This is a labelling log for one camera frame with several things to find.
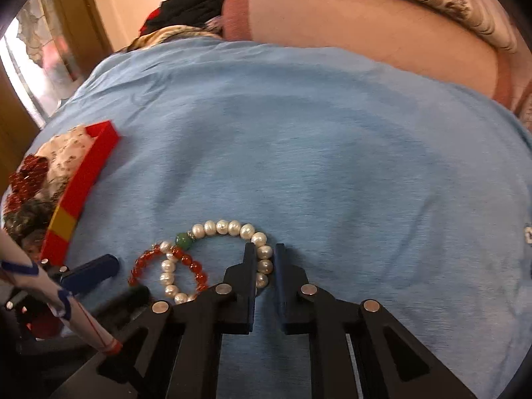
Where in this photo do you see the tan patterned cloth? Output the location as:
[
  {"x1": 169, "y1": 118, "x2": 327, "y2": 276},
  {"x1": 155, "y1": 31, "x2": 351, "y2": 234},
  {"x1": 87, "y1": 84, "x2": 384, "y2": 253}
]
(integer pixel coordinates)
[{"x1": 125, "y1": 25, "x2": 225, "y2": 53}]

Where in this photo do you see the red box with yellow stripe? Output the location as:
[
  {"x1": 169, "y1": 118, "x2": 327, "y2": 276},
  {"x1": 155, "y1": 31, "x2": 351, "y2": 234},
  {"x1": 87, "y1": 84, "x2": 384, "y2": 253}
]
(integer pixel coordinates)
[{"x1": 0, "y1": 120, "x2": 122, "y2": 267}]

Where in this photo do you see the white floral lining cloth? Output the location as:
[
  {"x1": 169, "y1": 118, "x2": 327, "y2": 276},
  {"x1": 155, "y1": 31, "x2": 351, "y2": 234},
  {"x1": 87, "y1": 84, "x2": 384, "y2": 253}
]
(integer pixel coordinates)
[{"x1": 35, "y1": 125, "x2": 98, "y2": 200}]

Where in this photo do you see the white blue striped tube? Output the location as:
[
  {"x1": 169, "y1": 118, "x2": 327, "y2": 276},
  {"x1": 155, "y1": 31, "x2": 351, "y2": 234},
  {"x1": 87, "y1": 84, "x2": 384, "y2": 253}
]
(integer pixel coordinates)
[{"x1": 0, "y1": 228, "x2": 123, "y2": 356}]

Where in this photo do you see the dark red beaded bracelet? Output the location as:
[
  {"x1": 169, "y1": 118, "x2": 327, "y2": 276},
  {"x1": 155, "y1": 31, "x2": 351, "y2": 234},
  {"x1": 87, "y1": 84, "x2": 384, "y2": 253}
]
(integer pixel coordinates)
[{"x1": 8, "y1": 154, "x2": 50, "y2": 212}]

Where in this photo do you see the wooden door frame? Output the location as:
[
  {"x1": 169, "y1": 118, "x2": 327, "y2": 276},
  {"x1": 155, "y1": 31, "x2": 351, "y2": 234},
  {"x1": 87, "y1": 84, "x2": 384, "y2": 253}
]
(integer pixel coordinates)
[{"x1": 0, "y1": 0, "x2": 114, "y2": 142}]

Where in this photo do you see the red cloth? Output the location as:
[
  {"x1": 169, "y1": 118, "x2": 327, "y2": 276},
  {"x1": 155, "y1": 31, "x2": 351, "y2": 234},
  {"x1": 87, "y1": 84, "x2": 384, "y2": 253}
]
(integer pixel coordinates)
[{"x1": 139, "y1": 6, "x2": 167, "y2": 34}]

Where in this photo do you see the white lace curtain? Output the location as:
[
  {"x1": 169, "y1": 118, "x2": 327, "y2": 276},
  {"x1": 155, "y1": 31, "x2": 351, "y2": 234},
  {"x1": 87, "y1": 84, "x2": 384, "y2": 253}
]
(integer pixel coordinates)
[{"x1": 17, "y1": 2, "x2": 63, "y2": 65}]

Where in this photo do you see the orange red bead bracelet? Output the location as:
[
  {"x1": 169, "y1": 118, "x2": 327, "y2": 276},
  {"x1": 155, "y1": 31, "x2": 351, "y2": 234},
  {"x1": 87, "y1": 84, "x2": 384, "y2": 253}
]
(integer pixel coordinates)
[{"x1": 128, "y1": 244, "x2": 208, "y2": 296}]

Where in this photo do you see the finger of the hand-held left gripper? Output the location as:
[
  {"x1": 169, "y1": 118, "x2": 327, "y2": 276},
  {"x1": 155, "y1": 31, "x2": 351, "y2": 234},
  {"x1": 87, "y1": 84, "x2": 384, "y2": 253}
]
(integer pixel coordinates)
[
  {"x1": 89, "y1": 285, "x2": 151, "y2": 333},
  {"x1": 42, "y1": 253, "x2": 120, "y2": 296}
]

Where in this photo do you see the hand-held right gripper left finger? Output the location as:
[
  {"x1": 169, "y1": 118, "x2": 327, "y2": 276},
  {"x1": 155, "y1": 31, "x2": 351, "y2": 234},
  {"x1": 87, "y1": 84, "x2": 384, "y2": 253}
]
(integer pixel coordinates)
[{"x1": 50, "y1": 242, "x2": 258, "y2": 399}]

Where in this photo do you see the pink bed sheet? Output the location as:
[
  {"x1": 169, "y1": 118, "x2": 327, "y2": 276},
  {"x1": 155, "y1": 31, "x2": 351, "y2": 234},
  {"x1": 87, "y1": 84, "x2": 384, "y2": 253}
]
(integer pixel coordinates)
[{"x1": 220, "y1": 0, "x2": 532, "y2": 117}]

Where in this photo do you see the black cloth pile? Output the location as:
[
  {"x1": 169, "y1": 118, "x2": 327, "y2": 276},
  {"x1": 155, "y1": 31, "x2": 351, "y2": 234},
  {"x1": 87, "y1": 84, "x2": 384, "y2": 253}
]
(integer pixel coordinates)
[{"x1": 139, "y1": 0, "x2": 237, "y2": 36}]

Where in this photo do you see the large pearl bracelet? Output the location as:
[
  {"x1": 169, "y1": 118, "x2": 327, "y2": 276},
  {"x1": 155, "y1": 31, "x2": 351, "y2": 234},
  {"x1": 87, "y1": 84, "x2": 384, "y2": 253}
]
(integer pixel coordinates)
[{"x1": 160, "y1": 219, "x2": 274, "y2": 305}]

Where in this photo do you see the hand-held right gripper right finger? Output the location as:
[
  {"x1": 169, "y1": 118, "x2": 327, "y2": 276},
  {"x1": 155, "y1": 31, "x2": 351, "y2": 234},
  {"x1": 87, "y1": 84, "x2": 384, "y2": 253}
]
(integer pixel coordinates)
[{"x1": 274, "y1": 243, "x2": 478, "y2": 399}]

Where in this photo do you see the light blue fleece blanket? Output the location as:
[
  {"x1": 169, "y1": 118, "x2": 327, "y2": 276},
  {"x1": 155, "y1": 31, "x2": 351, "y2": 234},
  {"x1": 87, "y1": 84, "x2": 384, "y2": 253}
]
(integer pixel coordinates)
[{"x1": 0, "y1": 37, "x2": 532, "y2": 399}]

